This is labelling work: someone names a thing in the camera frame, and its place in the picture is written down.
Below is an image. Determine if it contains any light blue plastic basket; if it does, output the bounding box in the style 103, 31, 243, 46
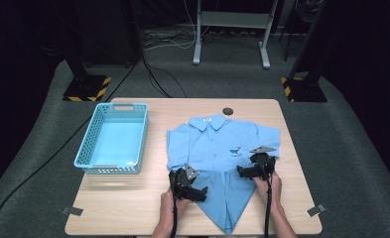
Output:
73, 102, 150, 176

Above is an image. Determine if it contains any right hand-held gripper black cable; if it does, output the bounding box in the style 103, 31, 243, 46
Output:
257, 160, 274, 238

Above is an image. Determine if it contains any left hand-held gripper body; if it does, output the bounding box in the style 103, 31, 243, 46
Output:
168, 163, 200, 201

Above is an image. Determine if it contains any person's left hand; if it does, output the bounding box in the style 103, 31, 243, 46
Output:
160, 187, 193, 220

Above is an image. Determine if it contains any long black floor cable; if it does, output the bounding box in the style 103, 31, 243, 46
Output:
0, 49, 144, 238

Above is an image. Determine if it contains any black stand with striped base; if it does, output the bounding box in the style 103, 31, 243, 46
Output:
280, 0, 329, 103
52, 0, 112, 103

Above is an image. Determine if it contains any hand-held gripper black cable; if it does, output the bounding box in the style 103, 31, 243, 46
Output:
257, 160, 274, 238
170, 172, 179, 238

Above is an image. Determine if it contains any person's right hand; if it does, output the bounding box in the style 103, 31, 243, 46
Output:
253, 171, 283, 208

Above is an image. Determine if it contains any white metal stand frame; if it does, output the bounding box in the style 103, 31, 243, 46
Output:
192, 0, 280, 70

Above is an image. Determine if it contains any light blue short-sleeved shirt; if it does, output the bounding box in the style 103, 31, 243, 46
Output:
166, 114, 282, 235

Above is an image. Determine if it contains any bundle of floor cables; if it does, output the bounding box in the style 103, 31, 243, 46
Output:
142, 19, 203, 99

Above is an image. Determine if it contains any left hand-held gripper black cable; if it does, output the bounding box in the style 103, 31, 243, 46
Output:
170, 172, 179, 238

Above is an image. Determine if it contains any grey metal table clip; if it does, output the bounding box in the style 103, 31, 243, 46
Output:
306, 203, 327, 218
62, 206, 84, 217

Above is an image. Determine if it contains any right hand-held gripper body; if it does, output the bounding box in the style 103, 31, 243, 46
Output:
249, 145, 278, 181

